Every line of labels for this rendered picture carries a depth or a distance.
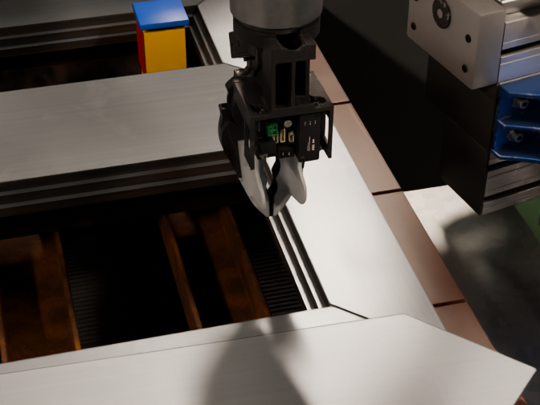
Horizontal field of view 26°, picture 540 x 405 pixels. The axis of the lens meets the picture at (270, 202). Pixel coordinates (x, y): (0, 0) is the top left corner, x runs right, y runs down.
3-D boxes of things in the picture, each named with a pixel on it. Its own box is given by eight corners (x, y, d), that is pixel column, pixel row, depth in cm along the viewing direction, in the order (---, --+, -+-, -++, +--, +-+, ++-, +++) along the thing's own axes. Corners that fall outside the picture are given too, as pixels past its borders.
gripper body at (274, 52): (247, 177, 97) (246, 49, 90) (222, 124, 104) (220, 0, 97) (334, 164, 99) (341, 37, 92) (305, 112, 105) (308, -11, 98)
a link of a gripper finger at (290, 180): (284, 244, 105) (285, 159, 99) (267, 206, 109) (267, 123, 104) (317, 239, 105) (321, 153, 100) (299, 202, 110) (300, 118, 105)
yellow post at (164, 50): (153, 164, 152) (144, 33, 141) (147, 143, 156) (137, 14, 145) (191, 158, 153) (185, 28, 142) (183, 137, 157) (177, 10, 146)
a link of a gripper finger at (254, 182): (251, 250, 104) (250, 165, 99) (235, 211, 109) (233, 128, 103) (284, 244, 105) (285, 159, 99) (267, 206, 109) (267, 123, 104)
